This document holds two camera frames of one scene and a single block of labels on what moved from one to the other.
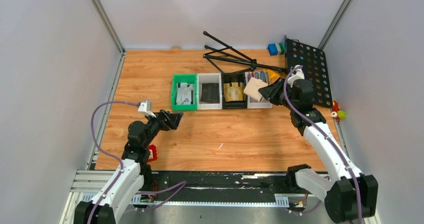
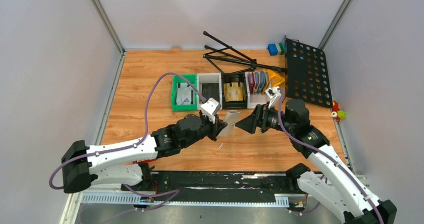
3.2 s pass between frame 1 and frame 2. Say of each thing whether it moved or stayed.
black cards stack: stayed
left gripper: moved
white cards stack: stayed
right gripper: moved
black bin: stayed
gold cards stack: stayed
